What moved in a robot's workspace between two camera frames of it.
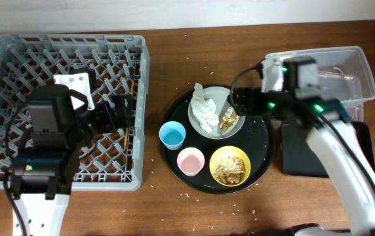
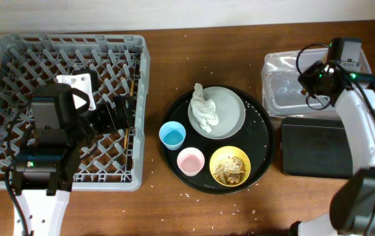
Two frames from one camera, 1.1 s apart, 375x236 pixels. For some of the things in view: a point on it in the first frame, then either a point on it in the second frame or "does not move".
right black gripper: (248, 93) → (307, 79)
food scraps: (230, 170) does not move
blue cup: (172, 134) does not move
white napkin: (204, 109) does not move
